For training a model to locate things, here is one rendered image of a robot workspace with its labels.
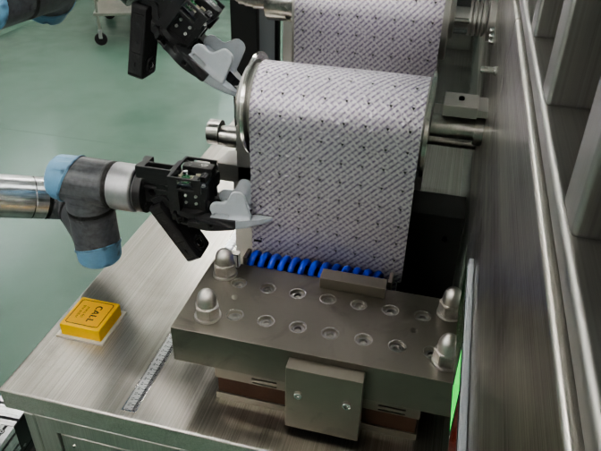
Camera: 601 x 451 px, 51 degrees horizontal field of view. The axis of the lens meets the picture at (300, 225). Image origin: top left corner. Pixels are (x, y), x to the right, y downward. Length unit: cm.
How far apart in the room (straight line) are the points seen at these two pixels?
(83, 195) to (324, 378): 47
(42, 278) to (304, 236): 194
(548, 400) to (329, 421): 63
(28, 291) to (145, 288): 161
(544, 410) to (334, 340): 60
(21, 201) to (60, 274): 164
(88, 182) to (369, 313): 47
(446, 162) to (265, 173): 76
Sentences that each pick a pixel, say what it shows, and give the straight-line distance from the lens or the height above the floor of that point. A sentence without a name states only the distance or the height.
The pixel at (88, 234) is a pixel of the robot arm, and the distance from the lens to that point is 107.
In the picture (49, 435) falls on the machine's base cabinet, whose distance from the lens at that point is 106.
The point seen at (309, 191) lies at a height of 115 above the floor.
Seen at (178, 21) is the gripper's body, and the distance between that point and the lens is 94.
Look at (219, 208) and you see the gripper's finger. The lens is 94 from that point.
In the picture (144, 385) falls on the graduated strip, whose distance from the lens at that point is 98.
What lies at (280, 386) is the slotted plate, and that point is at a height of 95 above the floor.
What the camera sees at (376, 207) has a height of 114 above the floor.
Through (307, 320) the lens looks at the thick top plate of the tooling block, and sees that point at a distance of 86.
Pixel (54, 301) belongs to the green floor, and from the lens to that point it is 265.
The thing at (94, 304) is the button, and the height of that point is 92.
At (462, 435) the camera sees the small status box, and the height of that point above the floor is 122.
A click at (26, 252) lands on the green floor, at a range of 296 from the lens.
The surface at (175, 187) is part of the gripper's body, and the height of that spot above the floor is 114.
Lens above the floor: 160
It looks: 33 degrees down
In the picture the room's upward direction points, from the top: 1 degrees clockwise
